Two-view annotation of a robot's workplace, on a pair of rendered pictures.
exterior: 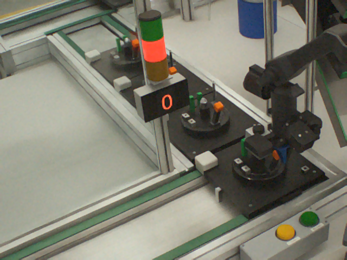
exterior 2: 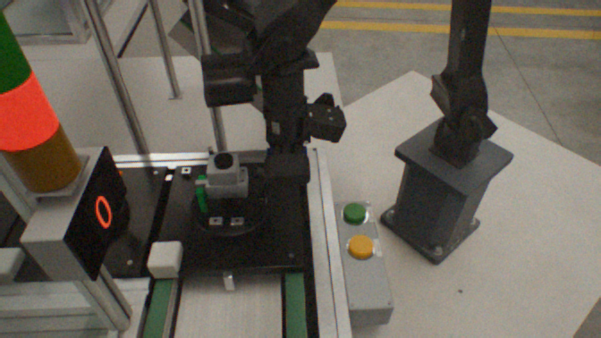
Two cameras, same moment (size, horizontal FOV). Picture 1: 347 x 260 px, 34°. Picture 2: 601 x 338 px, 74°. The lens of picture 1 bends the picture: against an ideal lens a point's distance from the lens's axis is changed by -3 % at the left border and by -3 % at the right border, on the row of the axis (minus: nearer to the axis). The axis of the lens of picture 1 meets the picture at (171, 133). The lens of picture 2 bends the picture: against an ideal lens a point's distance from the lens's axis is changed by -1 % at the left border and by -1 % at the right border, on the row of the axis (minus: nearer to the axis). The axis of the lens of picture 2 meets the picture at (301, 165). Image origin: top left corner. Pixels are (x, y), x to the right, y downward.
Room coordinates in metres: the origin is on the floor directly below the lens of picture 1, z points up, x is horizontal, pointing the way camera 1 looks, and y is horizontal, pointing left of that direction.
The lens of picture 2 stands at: (0.83, 0.16, 1.52)
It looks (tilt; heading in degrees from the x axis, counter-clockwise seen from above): 44 degrees down; 292
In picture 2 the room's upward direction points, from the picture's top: straight up
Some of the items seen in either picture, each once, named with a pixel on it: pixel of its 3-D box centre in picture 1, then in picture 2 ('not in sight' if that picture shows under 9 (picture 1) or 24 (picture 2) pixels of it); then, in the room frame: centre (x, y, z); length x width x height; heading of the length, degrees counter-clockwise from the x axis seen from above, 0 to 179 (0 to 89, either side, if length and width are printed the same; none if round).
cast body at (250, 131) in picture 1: (256, 137); (219, 174); (1.13, -0.21, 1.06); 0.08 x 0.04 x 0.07; 25
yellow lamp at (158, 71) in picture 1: (156, 66); (41, 154); (1.14, 0.01, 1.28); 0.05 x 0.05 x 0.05
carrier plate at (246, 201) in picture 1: (259, 170); (233, 213); (1.12, -0.21, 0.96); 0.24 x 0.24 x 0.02; 25
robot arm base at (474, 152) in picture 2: not in sight; (458, 137); (0.79, -0.41, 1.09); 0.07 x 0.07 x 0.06; 63
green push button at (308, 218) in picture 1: (309, 219); (354, 214); (0.92, -0.29, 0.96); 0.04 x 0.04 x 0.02
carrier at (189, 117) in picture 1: (204, 109); (76, 199); (1.35, -0.10, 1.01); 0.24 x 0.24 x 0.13; 25
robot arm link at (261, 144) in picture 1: (284, 122); (284, 119); (1.03, -0.25, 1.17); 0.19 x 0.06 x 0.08; 115
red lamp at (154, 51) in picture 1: (154, 47); (12, 107); (1.14, 0.01, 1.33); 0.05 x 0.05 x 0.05
